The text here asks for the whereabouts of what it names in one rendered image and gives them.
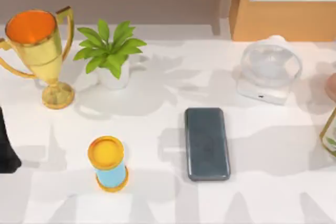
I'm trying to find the dark grey phone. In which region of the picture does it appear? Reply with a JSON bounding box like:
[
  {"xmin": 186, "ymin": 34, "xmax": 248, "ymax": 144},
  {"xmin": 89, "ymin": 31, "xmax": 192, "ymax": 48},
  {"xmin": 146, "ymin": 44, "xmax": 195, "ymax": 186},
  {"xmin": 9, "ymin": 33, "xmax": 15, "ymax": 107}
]
[{"xmin": 184, "ymin": 107, "xmax": 232, "ymax": 182}]

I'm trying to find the green plant in white pot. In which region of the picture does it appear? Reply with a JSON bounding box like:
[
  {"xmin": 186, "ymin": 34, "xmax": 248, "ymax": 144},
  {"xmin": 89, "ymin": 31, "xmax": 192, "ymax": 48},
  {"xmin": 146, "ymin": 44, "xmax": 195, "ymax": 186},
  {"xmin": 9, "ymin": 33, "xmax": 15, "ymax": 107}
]
[{"xmin": 72, "ymin": 18, "xmax": 148, "ymax": 90}]

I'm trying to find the blue and yellow can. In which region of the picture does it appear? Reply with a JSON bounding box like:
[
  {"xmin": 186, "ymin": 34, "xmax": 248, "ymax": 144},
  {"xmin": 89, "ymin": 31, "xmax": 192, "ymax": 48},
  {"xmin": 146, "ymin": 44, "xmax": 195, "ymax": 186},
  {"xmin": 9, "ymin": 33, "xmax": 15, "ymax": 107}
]
[{"xmin": 87, "ymin": 135, "xmax": 130, "ymax": 193}]

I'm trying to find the white desk fan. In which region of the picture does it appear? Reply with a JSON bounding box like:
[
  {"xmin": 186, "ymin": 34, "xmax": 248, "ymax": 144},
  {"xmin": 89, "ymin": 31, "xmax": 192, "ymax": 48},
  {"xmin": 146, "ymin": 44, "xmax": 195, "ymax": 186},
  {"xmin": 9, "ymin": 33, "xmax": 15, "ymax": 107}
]
[{"xmin": 235, "ymin": 35, "xmax": 302, "ymax": 105}]

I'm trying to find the gold trophy cup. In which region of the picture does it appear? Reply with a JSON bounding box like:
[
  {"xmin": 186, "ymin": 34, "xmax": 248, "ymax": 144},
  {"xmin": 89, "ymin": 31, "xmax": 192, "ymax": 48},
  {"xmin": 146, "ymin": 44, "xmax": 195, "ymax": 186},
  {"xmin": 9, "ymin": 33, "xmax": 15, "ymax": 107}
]
[{"xmin": 0, "ymin": 5, "xmax": 76, "ymax": 110}]

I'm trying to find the wooden cupboard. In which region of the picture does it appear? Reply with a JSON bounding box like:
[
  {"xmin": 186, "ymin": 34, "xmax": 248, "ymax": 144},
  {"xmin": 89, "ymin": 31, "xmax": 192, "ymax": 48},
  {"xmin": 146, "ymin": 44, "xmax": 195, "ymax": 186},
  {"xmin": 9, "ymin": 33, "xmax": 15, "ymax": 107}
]
[{"xmin": 228, "ymin": 0, "xmax": 336, "ymax": 42}]

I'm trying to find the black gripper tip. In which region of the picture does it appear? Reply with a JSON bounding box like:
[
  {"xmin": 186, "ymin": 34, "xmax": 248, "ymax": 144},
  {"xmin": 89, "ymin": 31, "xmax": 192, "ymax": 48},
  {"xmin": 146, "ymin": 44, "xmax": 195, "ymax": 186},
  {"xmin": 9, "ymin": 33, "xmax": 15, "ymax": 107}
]
[{"xmin": 0, "ymin": 106, "xmax": 22, "ymax": 174}]

